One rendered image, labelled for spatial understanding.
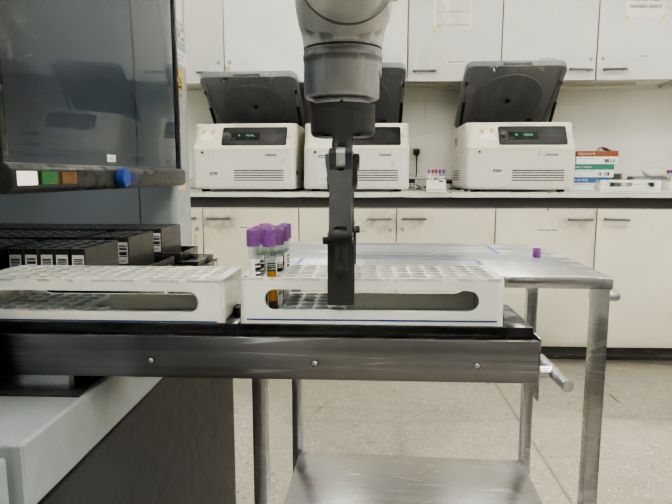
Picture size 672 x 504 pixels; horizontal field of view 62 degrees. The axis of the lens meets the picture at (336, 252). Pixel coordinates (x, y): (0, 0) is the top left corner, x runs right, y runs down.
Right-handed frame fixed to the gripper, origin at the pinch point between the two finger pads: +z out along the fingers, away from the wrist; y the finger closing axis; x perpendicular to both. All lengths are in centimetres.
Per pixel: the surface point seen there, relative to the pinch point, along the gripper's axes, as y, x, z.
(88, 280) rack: -5.1, 28.8, -0.3
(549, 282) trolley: 24.8, -32.6, 5.3
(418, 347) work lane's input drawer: -6.8, -8.5, 6.6
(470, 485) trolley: 55, -27, 58
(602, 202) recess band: 234, -126, 3
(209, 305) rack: -5.1, 15.0, 2.5
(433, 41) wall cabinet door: 258, -40, -85
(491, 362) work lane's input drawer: -6.8, -16.5, 8.2
